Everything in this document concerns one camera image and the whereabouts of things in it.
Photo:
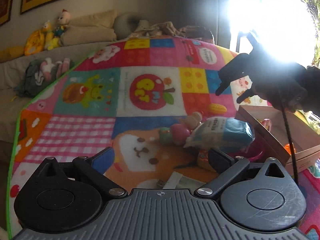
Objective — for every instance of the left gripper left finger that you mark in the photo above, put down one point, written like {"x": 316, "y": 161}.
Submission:
{"x": 91, "y": 171}

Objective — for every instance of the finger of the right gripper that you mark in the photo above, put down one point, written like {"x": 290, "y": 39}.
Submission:
{"x": 235, "y": 69}
{"x": 245, "y": 96}

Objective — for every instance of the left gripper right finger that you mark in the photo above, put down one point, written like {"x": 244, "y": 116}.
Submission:
{"x": 230, "y": 171}

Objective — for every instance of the orange plastic toy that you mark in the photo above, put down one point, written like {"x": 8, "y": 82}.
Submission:
{"x": 288, "y": 149}

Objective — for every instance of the pink round toy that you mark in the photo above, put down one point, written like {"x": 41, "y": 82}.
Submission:
{"x": 267, "y": 123}

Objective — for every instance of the yellow toy corn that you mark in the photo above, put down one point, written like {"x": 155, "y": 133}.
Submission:
{"x": 216, "y": 108}

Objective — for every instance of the pink plastic basket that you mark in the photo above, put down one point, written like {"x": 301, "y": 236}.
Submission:
{"x": 254, "y": 153}

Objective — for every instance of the pink cardboard box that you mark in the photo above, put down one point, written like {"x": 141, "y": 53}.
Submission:
{"x": 305, "y": 140}

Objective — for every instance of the blue white tissue pack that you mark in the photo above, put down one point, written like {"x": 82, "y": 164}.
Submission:
{"x": 226, "y": 134}

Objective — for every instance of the white battery holder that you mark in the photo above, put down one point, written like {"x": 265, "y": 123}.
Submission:
{"x": 179, "y": 181}

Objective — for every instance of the beige toy bottle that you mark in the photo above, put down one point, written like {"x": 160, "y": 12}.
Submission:
{"x": 192, "y": 121}

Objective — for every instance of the pink green toy bottle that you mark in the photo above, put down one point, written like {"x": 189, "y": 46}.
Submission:
{"x": 175, "y": 134}

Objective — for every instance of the colourful cartoon play mat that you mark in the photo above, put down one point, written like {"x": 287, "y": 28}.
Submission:
{"x": 119, "y": 96}

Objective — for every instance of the potted green plant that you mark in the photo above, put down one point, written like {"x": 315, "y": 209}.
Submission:
{"x": 313, "y": 9}

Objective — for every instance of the brown crumpled blanket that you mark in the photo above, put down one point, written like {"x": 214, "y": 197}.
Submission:
{"x": 145, "y": 29}

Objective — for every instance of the green pink plush toy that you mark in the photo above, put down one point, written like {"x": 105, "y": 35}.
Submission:
{"x": 40, "y": 74}

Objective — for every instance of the grey neck pillow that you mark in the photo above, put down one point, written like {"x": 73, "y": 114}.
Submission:
{"x": 128, "y": 22}

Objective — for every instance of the yellow plush toy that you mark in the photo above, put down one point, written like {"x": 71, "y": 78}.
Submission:
{"x": 41, "y": 39}

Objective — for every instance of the beige pillow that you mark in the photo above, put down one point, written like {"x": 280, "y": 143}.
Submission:
{"x": 92, "y": 28}

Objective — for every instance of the doll plush toy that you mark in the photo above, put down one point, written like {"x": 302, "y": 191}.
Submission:
{"x": 62, "y": 23}

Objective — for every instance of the yellow toy camera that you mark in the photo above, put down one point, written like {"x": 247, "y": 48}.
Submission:
{"x": 203, "y": 161}

